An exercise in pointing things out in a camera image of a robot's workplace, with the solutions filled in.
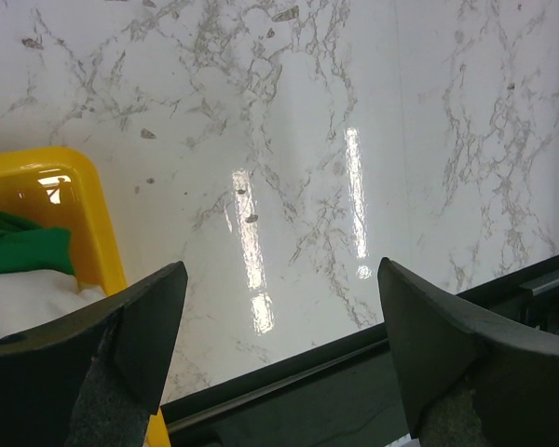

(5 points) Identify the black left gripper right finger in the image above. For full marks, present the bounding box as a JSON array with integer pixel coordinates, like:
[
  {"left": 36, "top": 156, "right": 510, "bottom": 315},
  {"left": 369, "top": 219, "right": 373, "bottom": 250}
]
[{"left": 378, "top": 258, "right": 559, "bottom": 446}]

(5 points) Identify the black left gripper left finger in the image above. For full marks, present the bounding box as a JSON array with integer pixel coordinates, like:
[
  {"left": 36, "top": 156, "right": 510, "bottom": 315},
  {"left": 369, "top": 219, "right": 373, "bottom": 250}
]
[{"left": 0, "top": 262, "right": 188, "bottom": 446}]

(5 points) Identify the cream white t shirt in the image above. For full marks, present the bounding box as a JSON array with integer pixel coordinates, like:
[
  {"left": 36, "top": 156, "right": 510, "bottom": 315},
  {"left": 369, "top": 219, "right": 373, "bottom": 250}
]
[{"left": 0, "top": 270, "right": 106, "bottom": 339}]

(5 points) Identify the green garment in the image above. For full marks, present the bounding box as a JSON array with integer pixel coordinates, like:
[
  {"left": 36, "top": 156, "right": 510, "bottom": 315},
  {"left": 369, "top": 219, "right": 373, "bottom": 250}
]
[{"left": 0, "top": 211, "right": 75, "bottom": 276}]

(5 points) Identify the yellow plastic bin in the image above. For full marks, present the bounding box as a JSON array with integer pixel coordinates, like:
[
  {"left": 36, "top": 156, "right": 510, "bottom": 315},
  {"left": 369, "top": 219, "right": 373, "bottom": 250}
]
[{"left": 0, "top": 147, "right": 170, "bottom": 446}]

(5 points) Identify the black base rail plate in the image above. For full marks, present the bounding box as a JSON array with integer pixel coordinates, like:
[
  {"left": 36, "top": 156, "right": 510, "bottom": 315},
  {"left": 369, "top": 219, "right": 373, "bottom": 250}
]
[{"left": 163, "top": 255, "right": 559, "bottom": 446}]

